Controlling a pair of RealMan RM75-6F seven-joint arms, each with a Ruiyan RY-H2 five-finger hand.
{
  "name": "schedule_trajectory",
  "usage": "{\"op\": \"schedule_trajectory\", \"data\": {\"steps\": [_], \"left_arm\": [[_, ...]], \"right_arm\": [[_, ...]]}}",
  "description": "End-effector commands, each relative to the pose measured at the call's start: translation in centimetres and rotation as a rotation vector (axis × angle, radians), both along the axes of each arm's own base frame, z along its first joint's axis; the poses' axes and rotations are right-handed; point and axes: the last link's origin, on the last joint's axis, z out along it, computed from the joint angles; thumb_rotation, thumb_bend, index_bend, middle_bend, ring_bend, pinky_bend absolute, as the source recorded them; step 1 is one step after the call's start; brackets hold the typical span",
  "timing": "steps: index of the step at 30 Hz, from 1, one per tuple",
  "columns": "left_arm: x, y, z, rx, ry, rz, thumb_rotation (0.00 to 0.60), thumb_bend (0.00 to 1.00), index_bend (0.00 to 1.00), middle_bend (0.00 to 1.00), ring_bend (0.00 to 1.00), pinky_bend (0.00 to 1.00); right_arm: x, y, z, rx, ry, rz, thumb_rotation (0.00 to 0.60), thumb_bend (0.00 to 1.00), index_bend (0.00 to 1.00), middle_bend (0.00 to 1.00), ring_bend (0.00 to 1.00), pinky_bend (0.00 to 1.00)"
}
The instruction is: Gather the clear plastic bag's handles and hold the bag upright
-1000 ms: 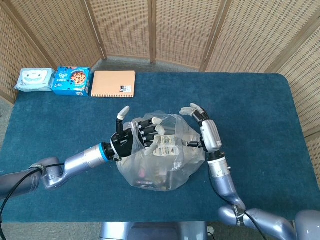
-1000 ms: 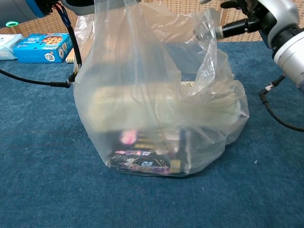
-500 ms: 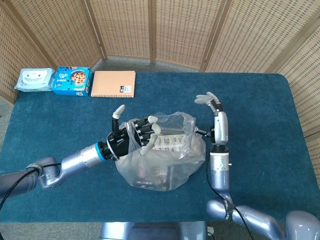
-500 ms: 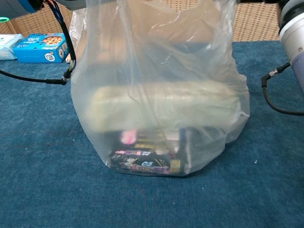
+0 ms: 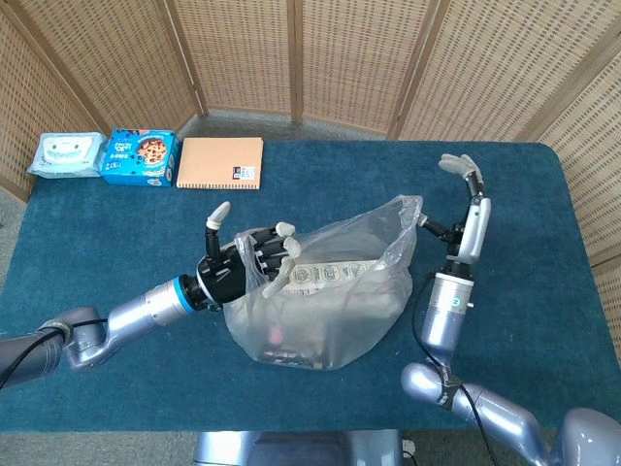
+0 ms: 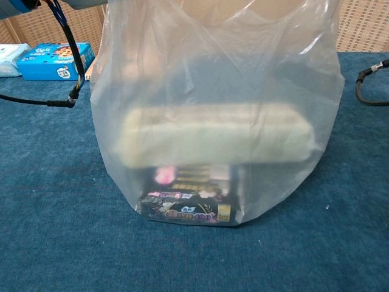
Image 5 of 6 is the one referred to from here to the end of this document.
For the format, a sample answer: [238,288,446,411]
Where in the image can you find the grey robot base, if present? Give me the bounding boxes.
[192,429,405,466]

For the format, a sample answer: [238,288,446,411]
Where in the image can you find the orange spiral notebook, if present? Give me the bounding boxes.
[175,137,266,191]

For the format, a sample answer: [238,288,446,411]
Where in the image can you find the woven bamboo folding screen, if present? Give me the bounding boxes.
[0,0,621,312]

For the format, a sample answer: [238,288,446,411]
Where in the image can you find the light blue wet wipes pack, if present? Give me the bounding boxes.
[27,132,108,181]

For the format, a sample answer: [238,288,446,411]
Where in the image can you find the blue carpet table mat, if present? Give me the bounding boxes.
[0,140,608,434]

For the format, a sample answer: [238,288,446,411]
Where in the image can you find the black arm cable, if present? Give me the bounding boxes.
[0,316,111,385]
[410,275,502,466]

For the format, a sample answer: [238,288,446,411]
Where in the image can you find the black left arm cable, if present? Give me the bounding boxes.
[0,316,111,385]

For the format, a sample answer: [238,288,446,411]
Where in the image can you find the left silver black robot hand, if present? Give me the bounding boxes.
[195,201,304,306]

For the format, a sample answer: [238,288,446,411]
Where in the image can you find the white labelled food package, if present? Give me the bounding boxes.
[271,259,409,321]

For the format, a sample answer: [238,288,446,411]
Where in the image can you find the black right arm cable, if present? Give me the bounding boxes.
[410,275,502,466]

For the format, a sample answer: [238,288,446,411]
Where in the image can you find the blue cookie box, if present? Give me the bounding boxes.
[98,127,179,188]

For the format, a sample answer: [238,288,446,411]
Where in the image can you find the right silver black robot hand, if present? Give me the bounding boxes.
[418,153,493,264]

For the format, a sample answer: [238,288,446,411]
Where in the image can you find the clear plastic bag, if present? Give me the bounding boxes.
[222,194,426,373]

